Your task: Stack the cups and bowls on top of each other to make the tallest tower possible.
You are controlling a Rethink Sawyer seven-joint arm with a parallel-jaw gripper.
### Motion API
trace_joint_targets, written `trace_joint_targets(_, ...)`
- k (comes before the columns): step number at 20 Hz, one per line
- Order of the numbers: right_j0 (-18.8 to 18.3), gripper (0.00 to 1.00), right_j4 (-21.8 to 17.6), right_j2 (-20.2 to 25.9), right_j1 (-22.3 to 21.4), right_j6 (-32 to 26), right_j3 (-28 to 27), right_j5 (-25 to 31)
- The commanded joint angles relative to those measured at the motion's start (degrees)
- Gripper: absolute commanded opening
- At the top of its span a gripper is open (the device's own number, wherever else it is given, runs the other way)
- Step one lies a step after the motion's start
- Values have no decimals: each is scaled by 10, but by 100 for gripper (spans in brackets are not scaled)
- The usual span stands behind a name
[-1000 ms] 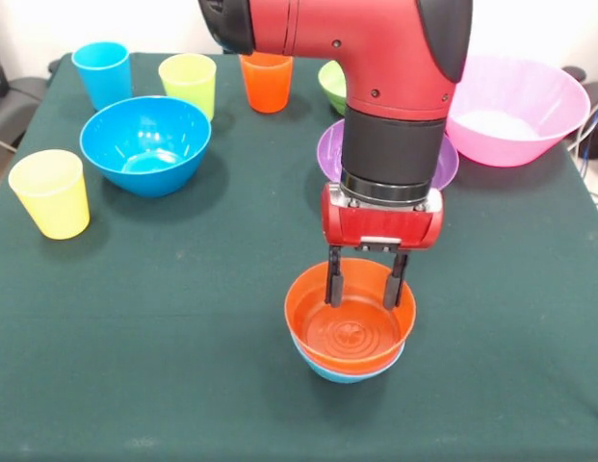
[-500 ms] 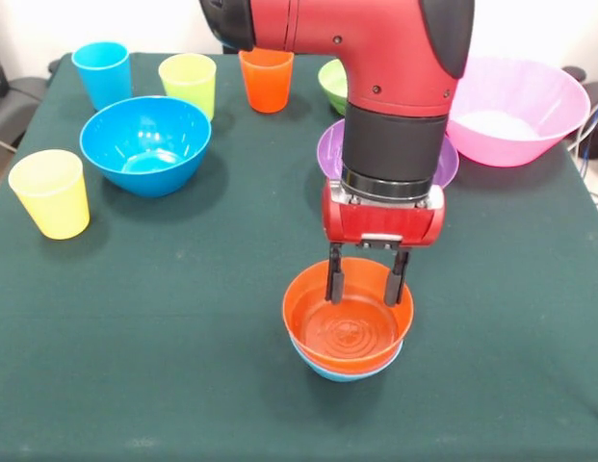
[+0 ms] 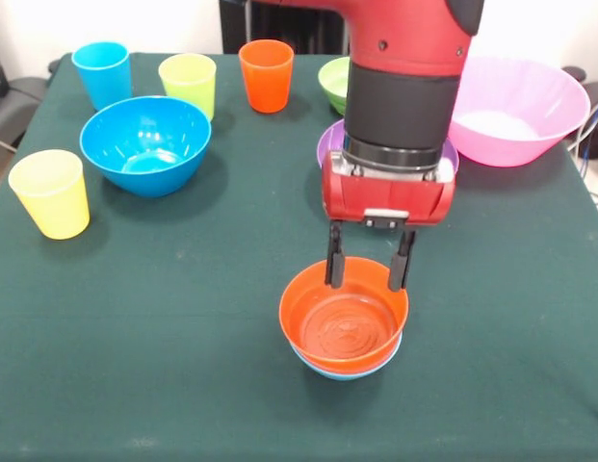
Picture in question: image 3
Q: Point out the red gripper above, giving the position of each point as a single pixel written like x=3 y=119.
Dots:
x=390 y=197

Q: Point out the orange plastic bowl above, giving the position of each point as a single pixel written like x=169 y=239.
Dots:
x=303 y=308

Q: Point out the small blue plastic bowl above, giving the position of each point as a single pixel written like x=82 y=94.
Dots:
x=346 y=376

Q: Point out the purple plastic bowl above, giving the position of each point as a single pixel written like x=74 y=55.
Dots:
x=330 y=144

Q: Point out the small green plastic bowl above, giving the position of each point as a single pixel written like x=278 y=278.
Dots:
x=333 y=82

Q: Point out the orange plastic cup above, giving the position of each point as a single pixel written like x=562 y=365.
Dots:
x=266 y=82

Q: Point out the large pink plastic bowl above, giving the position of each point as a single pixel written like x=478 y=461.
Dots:
x=520 y=110

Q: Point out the dark green tablecloth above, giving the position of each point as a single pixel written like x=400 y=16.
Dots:
x=135 y=313

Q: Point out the large blue plastic bowl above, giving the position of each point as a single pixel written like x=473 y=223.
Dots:
x=144 y=144

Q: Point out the lime green plastic cup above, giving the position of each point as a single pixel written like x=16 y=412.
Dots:
x=188 y=82

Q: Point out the yellow plastic cup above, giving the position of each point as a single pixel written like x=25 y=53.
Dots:
x=53 y=202

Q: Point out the blue plastic cup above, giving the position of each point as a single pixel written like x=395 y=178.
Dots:
x=106 y=77

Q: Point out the black chair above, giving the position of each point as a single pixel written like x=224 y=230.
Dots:
x=14 y=106

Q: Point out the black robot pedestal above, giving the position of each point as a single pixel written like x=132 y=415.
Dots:
x=298 y=29

